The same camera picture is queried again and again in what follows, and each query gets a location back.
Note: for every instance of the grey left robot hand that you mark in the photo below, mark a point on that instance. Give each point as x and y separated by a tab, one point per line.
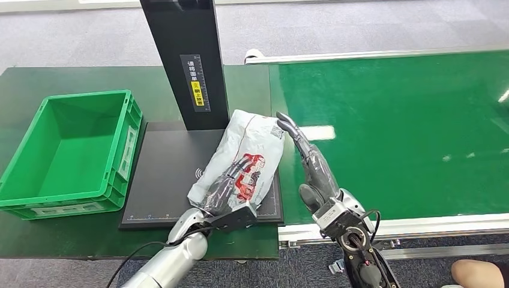
224	192

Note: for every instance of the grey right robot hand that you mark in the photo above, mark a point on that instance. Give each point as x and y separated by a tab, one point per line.
318	175

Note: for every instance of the grey plastic mailer package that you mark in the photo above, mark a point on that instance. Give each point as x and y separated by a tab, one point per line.
248	137

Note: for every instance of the black inbound scanner machine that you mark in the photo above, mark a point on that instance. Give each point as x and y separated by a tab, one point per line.
171	171

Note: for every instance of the green conveyor belt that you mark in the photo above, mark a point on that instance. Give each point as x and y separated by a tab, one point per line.
417	131

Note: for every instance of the white conveyor end roller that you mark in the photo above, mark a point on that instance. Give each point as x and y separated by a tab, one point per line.
252	55

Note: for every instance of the black and yellow column label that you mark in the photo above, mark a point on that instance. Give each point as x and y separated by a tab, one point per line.
195	83

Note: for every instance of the green plastic crate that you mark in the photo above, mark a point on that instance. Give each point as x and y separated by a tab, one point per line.
75	151

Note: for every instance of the person's knee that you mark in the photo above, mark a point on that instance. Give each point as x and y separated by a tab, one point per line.
477	274

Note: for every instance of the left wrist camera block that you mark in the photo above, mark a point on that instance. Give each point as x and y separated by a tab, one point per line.
234	218

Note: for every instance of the silver conveyor frame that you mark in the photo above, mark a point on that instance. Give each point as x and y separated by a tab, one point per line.
437	224

